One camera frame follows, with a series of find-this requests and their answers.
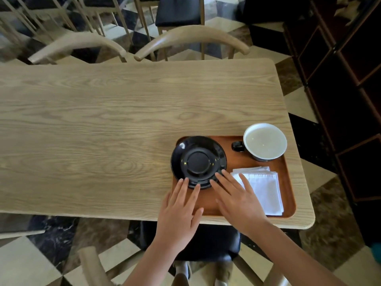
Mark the person's right thumb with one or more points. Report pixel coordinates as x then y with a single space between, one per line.
220 207

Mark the black seat wooden chair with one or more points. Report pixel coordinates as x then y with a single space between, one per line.
101 2
178 10
35 11

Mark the white folded napkin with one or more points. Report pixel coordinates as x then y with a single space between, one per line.
265 190

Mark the person's right hand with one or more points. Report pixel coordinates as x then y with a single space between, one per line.
241 208

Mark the black cup with white inside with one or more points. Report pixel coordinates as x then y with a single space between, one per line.
264 142

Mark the person's left forearm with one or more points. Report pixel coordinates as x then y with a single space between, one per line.
154 268

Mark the black saucer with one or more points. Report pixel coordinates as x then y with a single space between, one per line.
198 160

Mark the wooden chair with curved back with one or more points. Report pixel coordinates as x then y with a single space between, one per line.
190 34
77 41

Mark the person's right middle finger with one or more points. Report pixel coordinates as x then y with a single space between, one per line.
227 184

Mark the person's left middle finger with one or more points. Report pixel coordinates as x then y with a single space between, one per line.
183 192

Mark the person's left hand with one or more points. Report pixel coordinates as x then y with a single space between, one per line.
175 223

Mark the brown wooden tray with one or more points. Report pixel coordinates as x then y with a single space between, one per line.
238 159

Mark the person's left little finger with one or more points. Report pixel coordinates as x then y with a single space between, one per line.
165 201

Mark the person's right little finger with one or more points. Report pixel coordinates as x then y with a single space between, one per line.
246 184

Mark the black seat curved back chair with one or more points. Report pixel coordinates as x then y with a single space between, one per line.
208 244

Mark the dark wooden shelf unit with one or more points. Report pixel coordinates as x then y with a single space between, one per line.
342 101

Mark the person's right forearm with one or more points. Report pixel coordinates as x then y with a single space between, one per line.
294 259

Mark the person's left thumb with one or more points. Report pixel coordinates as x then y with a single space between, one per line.
198 218

